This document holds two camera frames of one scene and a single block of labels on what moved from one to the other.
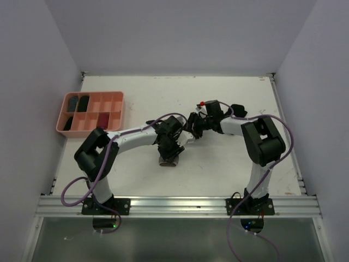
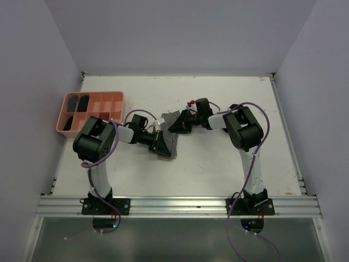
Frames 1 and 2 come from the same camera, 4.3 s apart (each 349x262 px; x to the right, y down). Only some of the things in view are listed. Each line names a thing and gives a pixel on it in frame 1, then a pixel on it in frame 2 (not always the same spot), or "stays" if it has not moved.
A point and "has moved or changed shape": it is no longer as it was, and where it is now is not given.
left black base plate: x=121 y=205 stays
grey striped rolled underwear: x=72 y=102 stays
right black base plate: x=250 y=207 stays
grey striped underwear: x=173 y=162 has moved or changed shape
